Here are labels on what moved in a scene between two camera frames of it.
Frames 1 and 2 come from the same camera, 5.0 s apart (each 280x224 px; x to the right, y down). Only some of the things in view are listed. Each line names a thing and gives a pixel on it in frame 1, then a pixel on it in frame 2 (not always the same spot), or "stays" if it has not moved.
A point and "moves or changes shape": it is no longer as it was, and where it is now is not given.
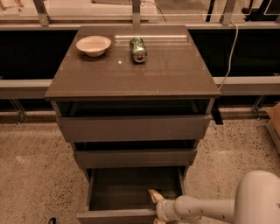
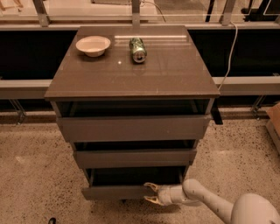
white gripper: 161,208 to 164,194
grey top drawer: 134,120 stays
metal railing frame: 249,87 stays
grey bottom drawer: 121,195 moves or changes shape
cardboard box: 273,125 stays
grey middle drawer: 135,154 stays
